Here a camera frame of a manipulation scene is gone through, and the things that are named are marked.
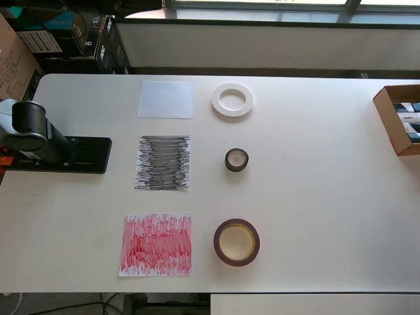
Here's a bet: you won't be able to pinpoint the plain white paper sheet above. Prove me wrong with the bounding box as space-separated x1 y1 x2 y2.
136 81 196 119

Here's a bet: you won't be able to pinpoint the red scribbled paper sheet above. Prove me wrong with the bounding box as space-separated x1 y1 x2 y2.
117 212 194 278

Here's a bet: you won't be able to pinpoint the white cable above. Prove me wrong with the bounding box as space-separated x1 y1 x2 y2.
0 290 24 315

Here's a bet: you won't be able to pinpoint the black box with white print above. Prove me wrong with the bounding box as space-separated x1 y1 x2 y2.
96 19 135 75
80 13 114 62

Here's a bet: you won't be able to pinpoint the orange clamp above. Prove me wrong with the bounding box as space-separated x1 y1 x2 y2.
0 146 16 168

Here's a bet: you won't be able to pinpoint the open cardboard box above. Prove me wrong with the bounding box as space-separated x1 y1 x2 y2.
373 84 420 157

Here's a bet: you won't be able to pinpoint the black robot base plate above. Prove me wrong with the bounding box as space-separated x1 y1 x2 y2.
6 136 112 175

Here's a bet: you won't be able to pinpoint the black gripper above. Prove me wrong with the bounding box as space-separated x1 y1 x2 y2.
111 0 164 17

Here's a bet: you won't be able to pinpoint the red tape roll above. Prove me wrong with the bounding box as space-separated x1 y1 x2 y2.
213 218 261 267

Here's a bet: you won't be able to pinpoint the teal product box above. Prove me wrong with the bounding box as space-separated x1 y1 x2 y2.
16 16 85 59

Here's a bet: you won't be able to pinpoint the black table leg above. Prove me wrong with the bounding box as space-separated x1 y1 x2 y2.
123 293 148 315

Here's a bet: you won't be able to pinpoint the cardboard box with blue print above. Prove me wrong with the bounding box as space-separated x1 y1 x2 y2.
0 12 46 102

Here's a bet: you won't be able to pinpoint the black scribbled paper sheet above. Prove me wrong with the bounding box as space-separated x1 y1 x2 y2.
133 134 192 193

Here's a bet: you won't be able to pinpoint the white tape roll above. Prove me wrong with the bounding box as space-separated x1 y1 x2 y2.
210 83 255 121

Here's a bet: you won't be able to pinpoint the dark window frame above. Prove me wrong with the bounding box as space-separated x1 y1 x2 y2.
113 0 420 31

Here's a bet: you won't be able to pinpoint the black tape roll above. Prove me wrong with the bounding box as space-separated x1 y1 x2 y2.
224 148 249 173

